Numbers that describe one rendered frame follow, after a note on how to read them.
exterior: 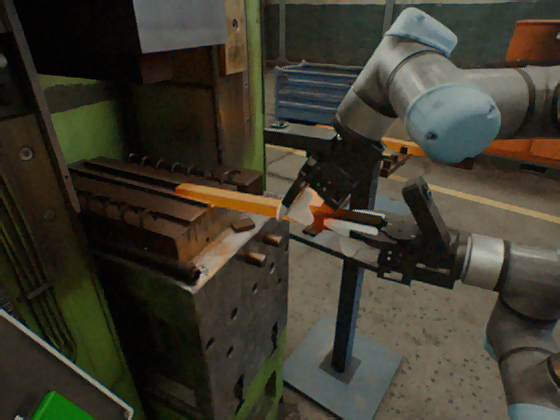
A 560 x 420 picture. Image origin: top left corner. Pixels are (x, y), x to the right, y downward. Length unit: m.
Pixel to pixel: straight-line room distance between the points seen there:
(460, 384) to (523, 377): 1.20
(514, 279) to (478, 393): 1.22
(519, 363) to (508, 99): 0.33
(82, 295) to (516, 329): 0.69
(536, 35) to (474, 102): 3.52
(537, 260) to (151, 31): 0.59
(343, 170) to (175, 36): 0.31
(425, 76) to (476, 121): 0.07
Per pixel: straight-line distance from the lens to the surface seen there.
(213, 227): 0.71
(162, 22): 0.56
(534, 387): 0.54
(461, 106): 0.36
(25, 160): 0.61
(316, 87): 4.45
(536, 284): 0.57
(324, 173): 0.52
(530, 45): 3.88
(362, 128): 0.48
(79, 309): 0.74
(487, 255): 0.55
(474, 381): 1.78
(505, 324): 0.61
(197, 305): 0.64
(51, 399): 0.38
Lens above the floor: 1.32
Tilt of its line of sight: 30 degrees down
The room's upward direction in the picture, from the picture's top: straight up
